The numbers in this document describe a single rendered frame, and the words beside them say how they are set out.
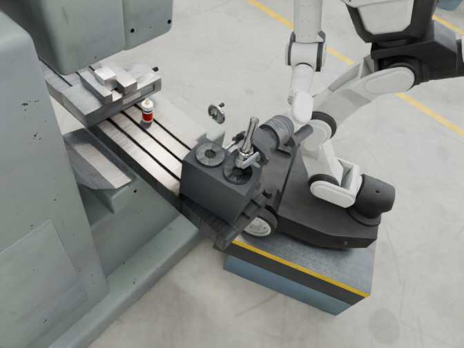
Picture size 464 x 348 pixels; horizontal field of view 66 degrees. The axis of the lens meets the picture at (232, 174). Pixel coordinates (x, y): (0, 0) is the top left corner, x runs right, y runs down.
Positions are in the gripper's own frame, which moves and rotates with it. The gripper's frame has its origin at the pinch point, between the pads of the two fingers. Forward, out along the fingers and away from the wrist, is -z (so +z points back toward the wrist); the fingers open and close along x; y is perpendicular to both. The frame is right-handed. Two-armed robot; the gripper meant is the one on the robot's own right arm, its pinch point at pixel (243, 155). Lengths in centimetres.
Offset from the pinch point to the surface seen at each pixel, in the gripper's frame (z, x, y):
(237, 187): -3.9, 3.7, 8.7
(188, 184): -9.2, -10.9, 19.8
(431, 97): 284, 11, 120
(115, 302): -40, -17, 98
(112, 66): 2, -68, 16
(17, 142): -47, -22, -18
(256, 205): 8.4, 6.6, 28.8
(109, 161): -18, -43, 34
